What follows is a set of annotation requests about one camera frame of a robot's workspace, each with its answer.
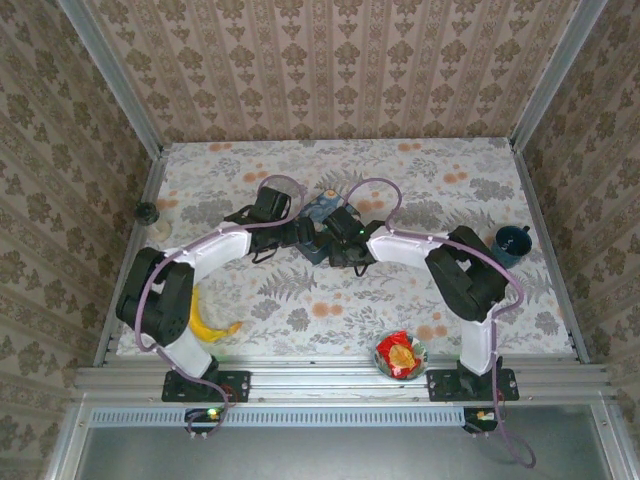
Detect floral tablecloth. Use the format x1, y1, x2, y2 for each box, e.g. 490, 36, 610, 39
117, 138, 574, 358

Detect red snack packet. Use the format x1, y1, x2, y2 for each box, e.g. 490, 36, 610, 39
376, 330, 422, 379

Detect yellow banana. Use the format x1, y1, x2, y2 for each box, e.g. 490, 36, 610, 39
188, 285, 245, 345

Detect aluminium base beam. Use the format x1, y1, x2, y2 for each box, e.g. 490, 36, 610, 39
73, 353, 614, 403

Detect patterned bowl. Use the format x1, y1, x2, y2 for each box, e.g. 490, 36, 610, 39
372, 329, 431, 383

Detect small black ball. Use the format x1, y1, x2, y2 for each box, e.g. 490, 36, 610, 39
135, 199, 162, 227

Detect dark blue mug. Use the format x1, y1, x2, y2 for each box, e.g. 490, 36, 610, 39
489, 224, 534, 269

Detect small circuit board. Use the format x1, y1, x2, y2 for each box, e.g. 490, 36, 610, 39
462, 407, 499, 435
184, 407, 227, 435

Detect grey metal panel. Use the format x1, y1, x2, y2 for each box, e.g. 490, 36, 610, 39
74, 405, 617, 480

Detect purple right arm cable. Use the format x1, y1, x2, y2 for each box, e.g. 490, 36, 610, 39
347, 176, 538, 471

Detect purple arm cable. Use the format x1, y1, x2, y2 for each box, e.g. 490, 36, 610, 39
133, 174, 308, 442
347, 176, 538, 471

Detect aluminium side rail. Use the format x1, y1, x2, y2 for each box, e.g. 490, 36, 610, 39
93, 148, 170, 367
508, 138, 592, 365

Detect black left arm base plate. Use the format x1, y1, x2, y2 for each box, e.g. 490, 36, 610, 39
162, 368, 252, 404

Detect grey slotted cable duct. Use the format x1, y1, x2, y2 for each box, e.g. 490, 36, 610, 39
89, 405, 466, 429

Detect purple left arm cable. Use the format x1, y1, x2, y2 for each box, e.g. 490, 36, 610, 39
133, 174, 308, 442

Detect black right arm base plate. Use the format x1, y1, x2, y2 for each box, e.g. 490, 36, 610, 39
426, 367, 520, 403

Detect aluminium corner post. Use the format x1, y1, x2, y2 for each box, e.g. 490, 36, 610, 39
56, 0, 165, 154
508, 0, 610, 151

